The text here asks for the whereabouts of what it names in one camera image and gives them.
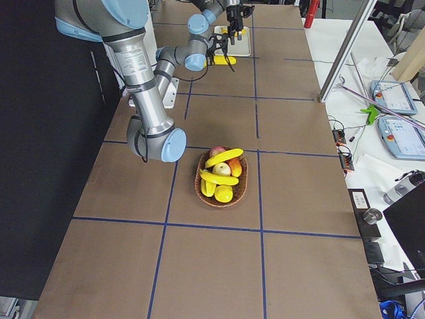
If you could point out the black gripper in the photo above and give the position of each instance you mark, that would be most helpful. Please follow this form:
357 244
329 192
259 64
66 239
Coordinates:
233 14
222 42

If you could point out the yellow banana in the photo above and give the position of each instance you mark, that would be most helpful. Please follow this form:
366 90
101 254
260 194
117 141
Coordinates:
224 30
224 156
218 179
219 60

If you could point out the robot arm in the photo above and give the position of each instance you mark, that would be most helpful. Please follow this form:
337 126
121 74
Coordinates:
213 9
151 134

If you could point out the brown wicker basket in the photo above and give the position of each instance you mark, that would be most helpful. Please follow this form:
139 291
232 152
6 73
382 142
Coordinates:
205 190

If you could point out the white bear tray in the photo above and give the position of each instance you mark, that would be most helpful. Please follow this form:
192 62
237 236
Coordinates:
240 48

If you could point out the red fire extinguisher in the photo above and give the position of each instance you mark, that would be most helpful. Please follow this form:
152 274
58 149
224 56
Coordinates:
311 12

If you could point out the long reacher grabber tool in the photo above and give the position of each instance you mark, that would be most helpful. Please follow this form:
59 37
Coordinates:
381 106

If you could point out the red apple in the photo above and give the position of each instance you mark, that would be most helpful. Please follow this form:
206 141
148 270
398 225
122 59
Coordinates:
216 151

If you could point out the orange yellow mango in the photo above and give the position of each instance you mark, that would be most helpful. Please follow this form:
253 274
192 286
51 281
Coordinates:
235 167

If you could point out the pale pink peach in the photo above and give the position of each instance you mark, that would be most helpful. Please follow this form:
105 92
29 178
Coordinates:
222 169

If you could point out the orange black circuit board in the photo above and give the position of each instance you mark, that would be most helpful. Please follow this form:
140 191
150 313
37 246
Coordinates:
339 137

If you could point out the yellow lemon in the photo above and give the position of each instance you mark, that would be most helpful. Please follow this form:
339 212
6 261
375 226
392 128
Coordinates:
223 193

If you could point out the blue teach pendant far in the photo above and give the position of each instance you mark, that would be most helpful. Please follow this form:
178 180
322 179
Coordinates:
396 96

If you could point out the blue teach pendant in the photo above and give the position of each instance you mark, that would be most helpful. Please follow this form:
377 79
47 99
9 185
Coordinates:
396 96
403 140

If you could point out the blue teach pendant near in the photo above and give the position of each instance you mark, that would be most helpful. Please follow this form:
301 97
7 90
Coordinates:
403 140

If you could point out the water bottle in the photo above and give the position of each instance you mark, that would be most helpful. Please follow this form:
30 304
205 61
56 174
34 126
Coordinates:
406 183

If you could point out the metal cup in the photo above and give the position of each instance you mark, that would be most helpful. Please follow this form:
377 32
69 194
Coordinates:
372 216

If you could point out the black laptop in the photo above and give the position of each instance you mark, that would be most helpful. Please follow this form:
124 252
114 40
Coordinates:
406 220

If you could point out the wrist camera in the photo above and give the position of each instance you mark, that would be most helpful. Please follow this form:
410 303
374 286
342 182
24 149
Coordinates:
227 56
247 10

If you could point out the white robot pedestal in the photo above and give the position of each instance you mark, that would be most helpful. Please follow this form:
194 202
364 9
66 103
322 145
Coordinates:
136 14

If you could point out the aluminium frame post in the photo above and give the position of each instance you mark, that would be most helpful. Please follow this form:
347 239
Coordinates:
351 36

